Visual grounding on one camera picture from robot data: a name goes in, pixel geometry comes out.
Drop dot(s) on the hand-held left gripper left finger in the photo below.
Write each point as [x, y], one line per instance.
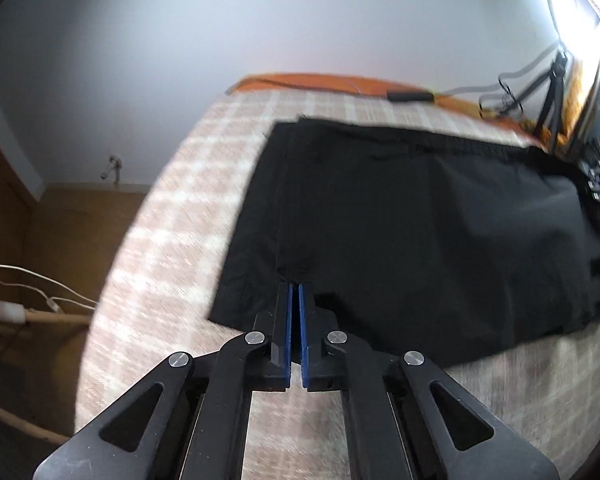
[286, 330]

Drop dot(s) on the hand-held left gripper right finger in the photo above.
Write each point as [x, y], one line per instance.
[304, 330]

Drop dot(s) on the black pants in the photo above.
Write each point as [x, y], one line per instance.
[405, 210]

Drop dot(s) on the large grey tripod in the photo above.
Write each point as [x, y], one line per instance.
[596, 95]

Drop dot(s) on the small black tripod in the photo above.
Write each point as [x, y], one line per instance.
[550, 105]

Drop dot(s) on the beige plaid blanket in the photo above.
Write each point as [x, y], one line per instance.
[180, 210]

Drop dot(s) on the black oblong device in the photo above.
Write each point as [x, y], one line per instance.
[410, 96]

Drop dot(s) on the straight wooden stick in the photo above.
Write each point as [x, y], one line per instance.
[55, 317]

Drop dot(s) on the orange bed sheet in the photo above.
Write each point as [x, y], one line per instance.
[305, 81]

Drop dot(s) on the white power adapter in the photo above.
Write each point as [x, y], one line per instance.
[5, 310]

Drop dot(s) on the curved wooden stick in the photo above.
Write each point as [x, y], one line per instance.
[10, 417]

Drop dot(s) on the wooden cabinet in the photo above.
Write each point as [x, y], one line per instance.
[5, 195]

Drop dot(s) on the metal wall fixture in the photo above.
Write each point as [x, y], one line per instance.
[112, 165]

